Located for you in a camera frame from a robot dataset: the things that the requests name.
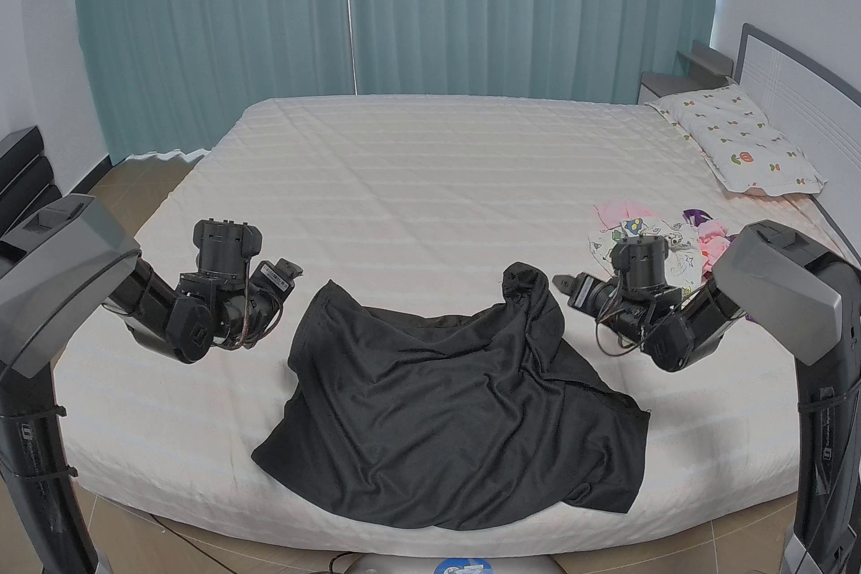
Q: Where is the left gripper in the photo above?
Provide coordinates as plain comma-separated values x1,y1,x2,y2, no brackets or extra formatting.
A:
248,257,304,325

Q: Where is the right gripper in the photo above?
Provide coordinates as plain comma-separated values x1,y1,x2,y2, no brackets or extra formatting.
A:
552,273,624,321

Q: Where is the black garment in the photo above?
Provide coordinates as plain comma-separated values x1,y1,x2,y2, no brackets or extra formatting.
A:
251,261,652,532

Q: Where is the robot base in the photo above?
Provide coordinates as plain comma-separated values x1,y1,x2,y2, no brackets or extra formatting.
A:
328,550,562,574

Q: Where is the pile of clothes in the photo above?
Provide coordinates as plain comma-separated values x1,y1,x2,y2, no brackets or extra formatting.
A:
588,201,735,304

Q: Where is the bed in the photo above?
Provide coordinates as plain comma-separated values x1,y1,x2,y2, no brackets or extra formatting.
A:
50,23,861,565

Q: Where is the white printed pillow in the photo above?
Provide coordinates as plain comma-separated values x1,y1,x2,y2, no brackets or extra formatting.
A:
644,77,827,197

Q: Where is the grey bedside table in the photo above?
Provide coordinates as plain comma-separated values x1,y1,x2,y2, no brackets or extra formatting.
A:
638,40,735,105

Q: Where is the black chest of drawers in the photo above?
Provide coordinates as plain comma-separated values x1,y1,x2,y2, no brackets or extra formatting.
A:
0,126,65,237

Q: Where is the black cable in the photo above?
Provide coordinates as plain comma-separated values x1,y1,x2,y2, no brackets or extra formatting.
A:
143,512,340,564

